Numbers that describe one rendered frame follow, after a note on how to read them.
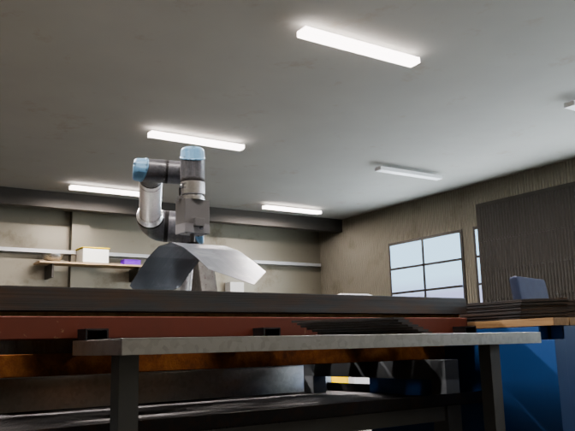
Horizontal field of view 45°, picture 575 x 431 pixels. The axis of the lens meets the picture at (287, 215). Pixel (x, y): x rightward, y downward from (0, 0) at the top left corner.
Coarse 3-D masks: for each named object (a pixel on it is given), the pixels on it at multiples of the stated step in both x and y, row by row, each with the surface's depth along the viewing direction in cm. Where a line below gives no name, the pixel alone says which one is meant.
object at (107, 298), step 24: (0, 288) 143; (24, 288) 146; (48, 288) 148; (72, 288) 151; (96, 288) 154; (216, 312) 174; (240, 312) 177; (264, 312) 180; (288, 312) 184; (312, 312) 188; (336, 312) 192; (360, 312) 197; (384, 312) 203; (408, 312) 208; (432, 312) 214; (456, 312) 220
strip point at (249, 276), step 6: (216, 270) 184; (222, 270) 186; (228, 270) 187; (234, 270) 188; (240, 270) 189; (246, 270) 191; (234, 276) 184; (240, 276) 185; (246, 276) 186; (252, 276) 187; (258, 276) 189; (252, 282) 183
